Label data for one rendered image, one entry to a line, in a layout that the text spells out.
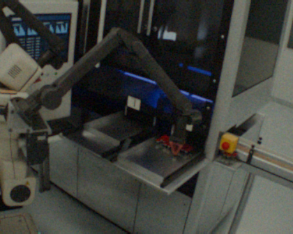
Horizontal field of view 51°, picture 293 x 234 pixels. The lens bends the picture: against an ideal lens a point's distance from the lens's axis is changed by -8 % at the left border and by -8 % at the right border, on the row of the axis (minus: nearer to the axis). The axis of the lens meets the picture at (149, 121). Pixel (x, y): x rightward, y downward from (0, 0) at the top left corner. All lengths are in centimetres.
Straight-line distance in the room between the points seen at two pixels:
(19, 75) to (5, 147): 34
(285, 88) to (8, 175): 543
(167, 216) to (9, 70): 127
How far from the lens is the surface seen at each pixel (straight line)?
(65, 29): 198
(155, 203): 205
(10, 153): 152
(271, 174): 175
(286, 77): 623
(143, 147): 171
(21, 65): 134
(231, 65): 156
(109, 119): 198
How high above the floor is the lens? 168
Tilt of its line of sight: 23 degrees down
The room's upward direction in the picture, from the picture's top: 8 degrees clockwise
